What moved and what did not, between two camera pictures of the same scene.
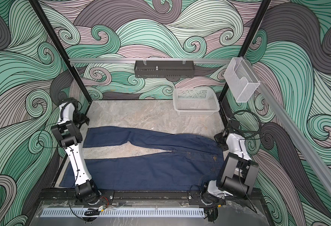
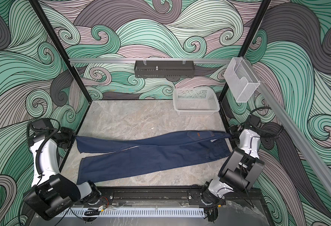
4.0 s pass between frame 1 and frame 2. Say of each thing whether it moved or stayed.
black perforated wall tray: stayed
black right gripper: moved
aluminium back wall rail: stayed
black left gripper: moved
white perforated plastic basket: stayed
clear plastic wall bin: stayed
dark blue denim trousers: moved
